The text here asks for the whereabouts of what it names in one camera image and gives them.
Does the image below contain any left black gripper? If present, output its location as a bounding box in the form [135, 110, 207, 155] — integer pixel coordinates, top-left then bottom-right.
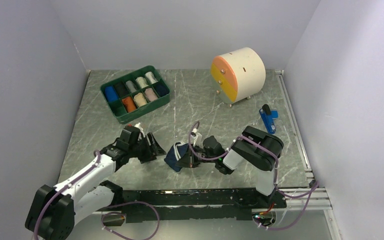
[128, 132, 166, 164]

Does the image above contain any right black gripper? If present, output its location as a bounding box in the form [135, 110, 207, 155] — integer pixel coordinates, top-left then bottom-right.
[175, 143, 217, 168]

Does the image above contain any navy white underwear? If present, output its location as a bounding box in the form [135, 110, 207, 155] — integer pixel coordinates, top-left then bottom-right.
[164, 141, 189, 172]

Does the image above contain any orange cream underwear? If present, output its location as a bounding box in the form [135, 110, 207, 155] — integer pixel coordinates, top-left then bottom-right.
[121, 96, 137, 113]

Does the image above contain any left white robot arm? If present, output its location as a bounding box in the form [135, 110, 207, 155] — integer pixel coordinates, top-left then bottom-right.
[25, 124, 166, 240]

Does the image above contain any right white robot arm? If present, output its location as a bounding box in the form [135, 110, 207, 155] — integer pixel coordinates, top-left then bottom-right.
[165, 126, 284, 208]

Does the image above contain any pink rolled underwear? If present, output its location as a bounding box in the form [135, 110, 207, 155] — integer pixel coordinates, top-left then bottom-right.
[144, 87, 158, 102]

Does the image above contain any beige rolled underwear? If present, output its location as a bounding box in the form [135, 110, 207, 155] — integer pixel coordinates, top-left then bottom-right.
[133, 92, 148, 108]

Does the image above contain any navy rolled underwear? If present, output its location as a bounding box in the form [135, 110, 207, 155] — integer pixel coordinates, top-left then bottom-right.
[153, 82, 170, 97]

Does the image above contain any grey rolled underwear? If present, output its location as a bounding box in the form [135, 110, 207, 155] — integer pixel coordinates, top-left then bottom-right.
[125, 80, 138, 93]

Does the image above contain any cream rolled underwear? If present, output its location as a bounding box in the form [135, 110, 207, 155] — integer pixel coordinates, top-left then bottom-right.
[135, 76, 149, 89]

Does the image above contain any black rolled underwear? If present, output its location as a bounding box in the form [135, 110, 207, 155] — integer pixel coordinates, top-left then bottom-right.
[113, 81, 130, 98]

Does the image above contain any blue rolled underwear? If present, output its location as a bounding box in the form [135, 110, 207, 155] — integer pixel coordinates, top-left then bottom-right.
[104, 85, 119, 103]

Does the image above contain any white rolled underwear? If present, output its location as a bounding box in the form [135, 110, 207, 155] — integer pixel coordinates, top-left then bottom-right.
[145, 71, 159, 85]

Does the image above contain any green divided storage tray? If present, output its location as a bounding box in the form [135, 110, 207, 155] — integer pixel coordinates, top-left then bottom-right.
[100, 65, 171, 124]

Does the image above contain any blue black hand tool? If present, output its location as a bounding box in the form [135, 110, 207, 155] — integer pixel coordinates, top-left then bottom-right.
[259, 104, 278, 135]

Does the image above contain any round cream drawer cabinet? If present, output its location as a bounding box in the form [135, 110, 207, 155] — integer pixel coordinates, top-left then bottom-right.
[210, 47, 266, 107]

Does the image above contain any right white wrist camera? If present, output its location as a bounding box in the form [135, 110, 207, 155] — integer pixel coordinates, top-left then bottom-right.
[189, 128, 202, 147]

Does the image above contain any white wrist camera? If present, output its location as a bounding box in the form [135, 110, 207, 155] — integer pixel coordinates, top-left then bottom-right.
[189, 128, 202, 147]
[125, 122, 146, 140]

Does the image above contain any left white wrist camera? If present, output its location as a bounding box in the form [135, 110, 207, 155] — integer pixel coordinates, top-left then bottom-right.
[125, 122, 146, 140]

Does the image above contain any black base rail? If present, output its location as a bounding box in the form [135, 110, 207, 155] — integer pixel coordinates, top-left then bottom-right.
[101, 187, 287, 223]

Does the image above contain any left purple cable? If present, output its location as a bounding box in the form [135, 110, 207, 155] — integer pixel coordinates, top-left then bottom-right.
[32, 149, 160, 240]

